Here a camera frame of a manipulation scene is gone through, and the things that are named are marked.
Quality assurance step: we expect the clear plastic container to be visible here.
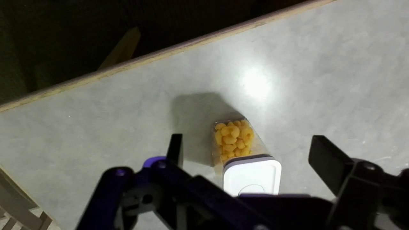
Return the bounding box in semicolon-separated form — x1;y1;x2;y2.
211;118;284;198

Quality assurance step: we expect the white container lid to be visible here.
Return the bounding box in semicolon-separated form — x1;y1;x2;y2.
222;154;284;198

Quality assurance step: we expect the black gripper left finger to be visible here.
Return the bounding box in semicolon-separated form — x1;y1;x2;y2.
76;133;266;230

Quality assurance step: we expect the light wooden chair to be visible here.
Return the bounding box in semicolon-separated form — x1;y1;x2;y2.
96;27;142;73
0;167;54;230

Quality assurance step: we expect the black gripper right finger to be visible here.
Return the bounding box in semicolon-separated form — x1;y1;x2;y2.
308;135;409;230

